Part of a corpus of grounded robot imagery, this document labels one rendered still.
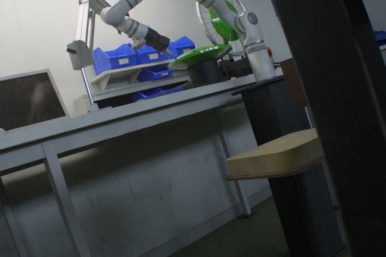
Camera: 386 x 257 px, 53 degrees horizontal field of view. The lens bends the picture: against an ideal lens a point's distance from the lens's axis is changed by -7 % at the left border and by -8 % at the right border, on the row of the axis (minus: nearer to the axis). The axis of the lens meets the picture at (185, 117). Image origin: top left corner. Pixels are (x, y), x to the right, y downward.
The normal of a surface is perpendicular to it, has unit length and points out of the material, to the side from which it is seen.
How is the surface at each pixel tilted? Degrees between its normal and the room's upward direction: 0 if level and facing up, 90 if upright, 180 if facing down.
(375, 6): 90
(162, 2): 90
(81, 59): 90
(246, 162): 90
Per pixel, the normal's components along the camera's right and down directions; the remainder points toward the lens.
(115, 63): 0.67, -0.06
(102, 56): -0.70, 0.26
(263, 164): -0.84, 0.26
